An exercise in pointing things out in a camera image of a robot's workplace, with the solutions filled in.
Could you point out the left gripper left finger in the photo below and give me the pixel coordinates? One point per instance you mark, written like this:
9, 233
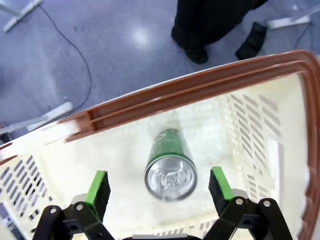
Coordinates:
96, 195

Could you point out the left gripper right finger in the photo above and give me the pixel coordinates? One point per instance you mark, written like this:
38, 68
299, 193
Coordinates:
220, 190

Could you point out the green drink can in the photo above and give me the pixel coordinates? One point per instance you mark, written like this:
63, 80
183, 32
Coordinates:
170, 175

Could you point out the cream basket with brown rim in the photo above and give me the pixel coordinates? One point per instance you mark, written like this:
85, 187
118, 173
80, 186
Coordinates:
205, 125

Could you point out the black foot pedal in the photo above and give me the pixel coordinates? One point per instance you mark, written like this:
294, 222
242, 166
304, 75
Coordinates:
252, 40

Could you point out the person in black t-shirt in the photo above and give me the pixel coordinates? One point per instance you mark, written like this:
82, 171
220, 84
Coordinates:
205, 25

